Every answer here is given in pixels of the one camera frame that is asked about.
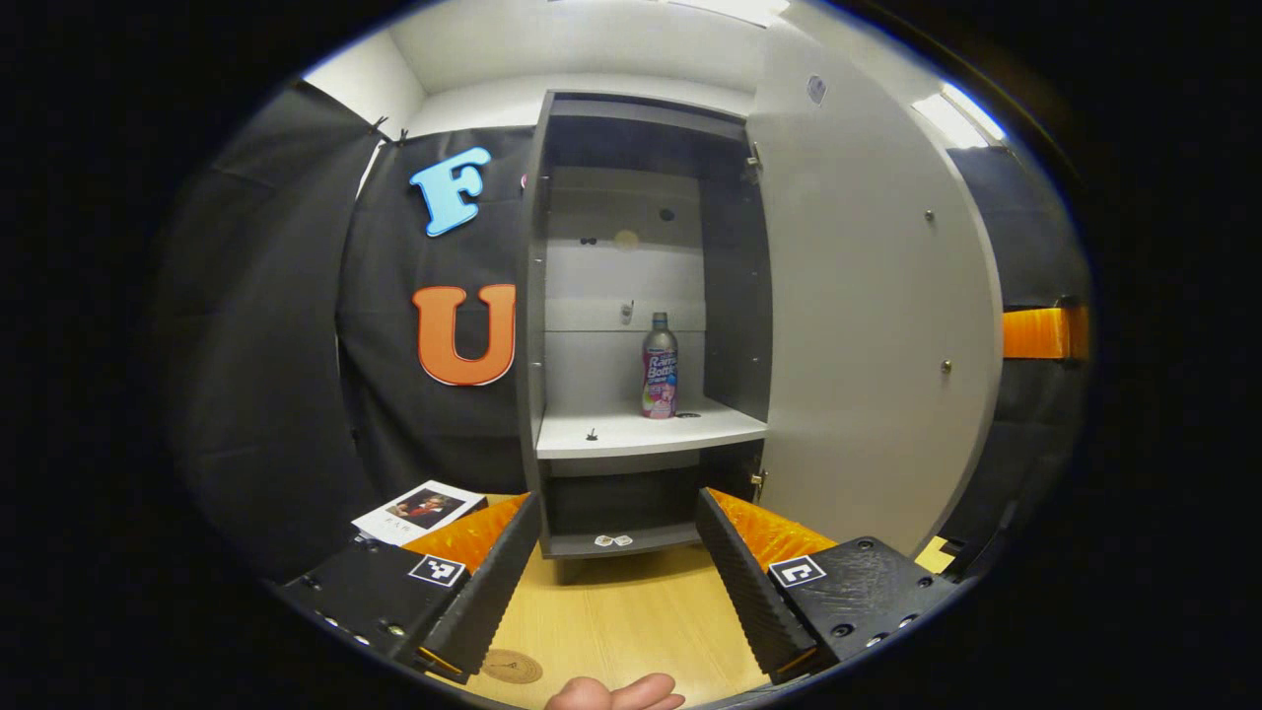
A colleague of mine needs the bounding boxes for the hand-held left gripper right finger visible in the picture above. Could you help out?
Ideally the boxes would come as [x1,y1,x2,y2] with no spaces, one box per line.
[695,488,962,686]

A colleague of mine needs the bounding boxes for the beige cabinet door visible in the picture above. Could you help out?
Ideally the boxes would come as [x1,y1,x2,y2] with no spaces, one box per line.
[744,20,1007,558]

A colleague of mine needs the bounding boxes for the white photo book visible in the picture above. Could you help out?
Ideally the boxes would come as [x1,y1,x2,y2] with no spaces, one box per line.
[352,480,487,546]

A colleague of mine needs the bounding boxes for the black backdrop cloth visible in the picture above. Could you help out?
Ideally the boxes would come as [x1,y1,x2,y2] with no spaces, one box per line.
[148,79,1095,583]

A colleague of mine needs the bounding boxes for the silver bottle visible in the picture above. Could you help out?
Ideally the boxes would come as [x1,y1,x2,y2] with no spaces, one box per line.
[641,312,679,420]

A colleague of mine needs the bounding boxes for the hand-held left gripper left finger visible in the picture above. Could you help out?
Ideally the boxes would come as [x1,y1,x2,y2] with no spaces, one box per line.
[276,491,543,686]

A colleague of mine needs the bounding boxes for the ceiling light panel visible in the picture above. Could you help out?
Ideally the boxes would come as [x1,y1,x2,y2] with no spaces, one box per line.
[912,81,1007,151]
[552,0,790,29]

